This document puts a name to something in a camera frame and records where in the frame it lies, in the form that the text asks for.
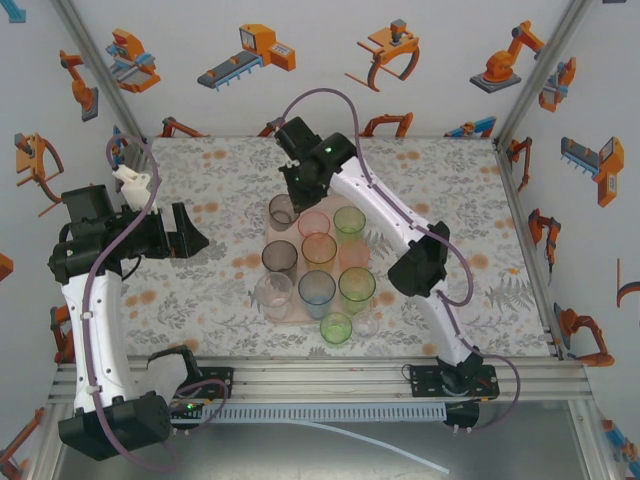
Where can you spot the small grey plastic glass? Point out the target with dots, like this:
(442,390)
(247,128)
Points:
(281,217)

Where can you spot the small red plastic glass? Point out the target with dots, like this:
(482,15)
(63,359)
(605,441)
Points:
(314,225)

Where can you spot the small green plastic glass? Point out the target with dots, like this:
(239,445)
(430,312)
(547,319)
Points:
(349,222)
(336,329)

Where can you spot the tall orange plastic glass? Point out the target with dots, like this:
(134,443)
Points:
(319,250)

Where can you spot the tall grey plastic glass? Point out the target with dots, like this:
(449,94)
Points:
(279,257)

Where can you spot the tall blue plastic glass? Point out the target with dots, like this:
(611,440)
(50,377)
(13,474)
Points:
(316,292)

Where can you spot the tall clear plastic glass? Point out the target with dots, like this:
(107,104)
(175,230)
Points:
(274,295)

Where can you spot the tall green plastic glass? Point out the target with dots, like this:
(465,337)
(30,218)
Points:
(356,285)

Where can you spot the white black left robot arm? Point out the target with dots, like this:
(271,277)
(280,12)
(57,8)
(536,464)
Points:
(95,340)

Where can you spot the beige pink rectangular tray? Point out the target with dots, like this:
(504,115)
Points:
(299,315)

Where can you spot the floral fern print tablecloth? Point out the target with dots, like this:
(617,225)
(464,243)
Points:
(440,170)

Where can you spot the small clear plastic glass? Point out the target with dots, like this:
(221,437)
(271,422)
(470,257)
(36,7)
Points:
(365,326)

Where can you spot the black left controller board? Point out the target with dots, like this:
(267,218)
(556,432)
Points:
(187,406)

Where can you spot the black controller board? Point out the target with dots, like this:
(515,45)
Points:
(187,406)
(462,412)

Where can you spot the black right controller board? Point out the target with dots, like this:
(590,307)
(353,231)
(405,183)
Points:
(462,412)

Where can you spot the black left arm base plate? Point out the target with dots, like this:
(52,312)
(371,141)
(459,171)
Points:
(220,382)

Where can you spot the aluminium left corner post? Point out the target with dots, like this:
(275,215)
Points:
(104,75)

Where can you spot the aluminium corner post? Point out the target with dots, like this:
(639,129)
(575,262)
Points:
(540,70)
(104,75)

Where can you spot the aluminium front frame rail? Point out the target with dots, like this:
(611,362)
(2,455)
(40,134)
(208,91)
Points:
(325,380)

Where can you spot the aluminium right side rail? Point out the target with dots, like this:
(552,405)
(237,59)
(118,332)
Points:
(521,210)

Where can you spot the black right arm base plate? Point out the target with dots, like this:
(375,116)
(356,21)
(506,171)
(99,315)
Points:
(425,382)

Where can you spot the aluminium right corner post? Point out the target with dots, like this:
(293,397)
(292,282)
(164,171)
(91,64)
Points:
(540,70)

